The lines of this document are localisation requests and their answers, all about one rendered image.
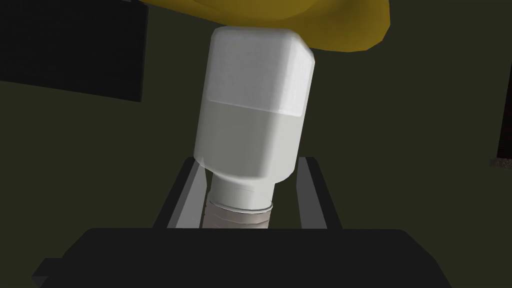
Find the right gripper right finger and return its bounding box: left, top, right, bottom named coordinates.
left=295, top=156, right=344, bottom=230

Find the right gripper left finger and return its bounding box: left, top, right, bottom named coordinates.
left=152, top=157, right=211, bottom=230

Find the white bottle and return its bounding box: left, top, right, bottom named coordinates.
left=193, top=26, right=316, bottom=230

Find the yellow rounded object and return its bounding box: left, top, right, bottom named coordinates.
left=137, top=0, right=391, bottom=53

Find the black flat box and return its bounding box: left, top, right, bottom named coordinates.
left=0, top=0, right=150, bottom=103

